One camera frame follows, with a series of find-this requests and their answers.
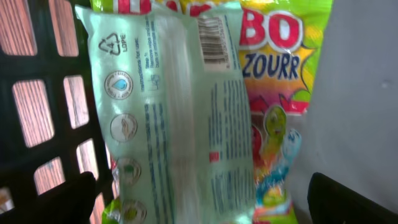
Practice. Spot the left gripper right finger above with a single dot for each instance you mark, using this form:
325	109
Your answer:
330	202

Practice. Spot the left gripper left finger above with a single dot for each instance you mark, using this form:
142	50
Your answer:
71	202

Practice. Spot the green Haribo candy bag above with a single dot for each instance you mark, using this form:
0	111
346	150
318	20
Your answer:
278	51

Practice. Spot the grey plastic shopping basket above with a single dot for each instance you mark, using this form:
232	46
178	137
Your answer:
50	132

